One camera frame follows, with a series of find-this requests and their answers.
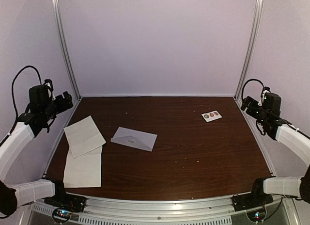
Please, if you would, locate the black camera cable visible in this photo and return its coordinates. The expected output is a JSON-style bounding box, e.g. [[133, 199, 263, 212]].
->
[[11, 65, 43, 121], [241, 78, 267, 102]]

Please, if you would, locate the left circuit board with leds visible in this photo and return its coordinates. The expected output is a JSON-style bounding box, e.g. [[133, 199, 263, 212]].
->
[[52, 208, 73, 223]]

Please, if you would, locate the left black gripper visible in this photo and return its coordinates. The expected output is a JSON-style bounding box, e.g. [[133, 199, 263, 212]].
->
[[42, 92, 73, 121]]

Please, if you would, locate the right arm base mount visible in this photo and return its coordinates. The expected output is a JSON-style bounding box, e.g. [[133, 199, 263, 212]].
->
[[232, 193, 273, 211]]

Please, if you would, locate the white paper sheet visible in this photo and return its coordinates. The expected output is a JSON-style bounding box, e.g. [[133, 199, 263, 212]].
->
[[63, 147, 102, 188]]

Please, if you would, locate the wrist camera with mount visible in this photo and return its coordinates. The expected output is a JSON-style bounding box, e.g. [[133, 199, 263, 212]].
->
[[44, 79, 55, 100], [258, 86, 270, 107]]

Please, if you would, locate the white envelope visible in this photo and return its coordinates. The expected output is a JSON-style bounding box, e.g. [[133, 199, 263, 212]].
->
[[111, 127, 157, 152]]

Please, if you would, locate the sticker sheet with round stickers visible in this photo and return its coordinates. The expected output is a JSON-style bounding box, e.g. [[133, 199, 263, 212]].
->
[[201, 111, 222, 123]]

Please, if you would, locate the white letter paper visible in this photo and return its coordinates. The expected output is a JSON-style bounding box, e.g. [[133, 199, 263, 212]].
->
[[64, 116, 106, 158]]

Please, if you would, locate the left aluminium frame post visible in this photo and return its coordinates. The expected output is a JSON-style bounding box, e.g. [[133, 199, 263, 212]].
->
[[51, 0, 81, 100]]

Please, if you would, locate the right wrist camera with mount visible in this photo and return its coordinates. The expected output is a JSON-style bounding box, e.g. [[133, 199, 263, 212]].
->
[[258, 86, 270, 107]]

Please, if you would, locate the circuit board with leds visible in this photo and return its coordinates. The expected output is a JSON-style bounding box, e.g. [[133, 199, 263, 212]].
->
[[52, 208, 73, 223], [247, 209, 266, 223]]

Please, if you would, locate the right circuit board with leds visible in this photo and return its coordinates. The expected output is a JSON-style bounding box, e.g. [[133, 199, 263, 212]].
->
[[247, 209, 266, 223]]

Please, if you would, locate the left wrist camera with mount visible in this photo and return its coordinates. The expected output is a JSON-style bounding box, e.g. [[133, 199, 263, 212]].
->
[[44, 79, 55, 100]]

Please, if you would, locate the left black camera cable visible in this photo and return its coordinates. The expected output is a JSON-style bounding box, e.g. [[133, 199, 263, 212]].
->
[[11, 65, 43, 121]]

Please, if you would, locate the right black camera cable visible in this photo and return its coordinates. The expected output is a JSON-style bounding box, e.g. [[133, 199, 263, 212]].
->
[[241, 78, 267, 102]]

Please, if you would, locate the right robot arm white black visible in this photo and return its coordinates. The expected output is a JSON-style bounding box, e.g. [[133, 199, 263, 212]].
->
[[241, 91, 310, 207]]

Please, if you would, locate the front aluminium rail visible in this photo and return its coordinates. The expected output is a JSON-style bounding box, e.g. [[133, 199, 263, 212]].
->
[[20, 193, 301, 225]]

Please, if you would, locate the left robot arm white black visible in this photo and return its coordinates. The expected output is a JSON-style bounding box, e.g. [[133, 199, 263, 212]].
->
[[0, 82, 73, 219]]

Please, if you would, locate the right aluminium frame post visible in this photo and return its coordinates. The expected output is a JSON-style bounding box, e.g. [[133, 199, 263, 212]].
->
[[234, 0, 264, 101]]

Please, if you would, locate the aluminium frame post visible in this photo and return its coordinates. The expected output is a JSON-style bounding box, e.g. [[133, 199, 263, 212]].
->
[[51, 0, 81, 100], [234, 0, 264, 101]]

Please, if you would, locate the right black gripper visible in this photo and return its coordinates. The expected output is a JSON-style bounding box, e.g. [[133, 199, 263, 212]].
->
[[241, 96, 268, 124]]

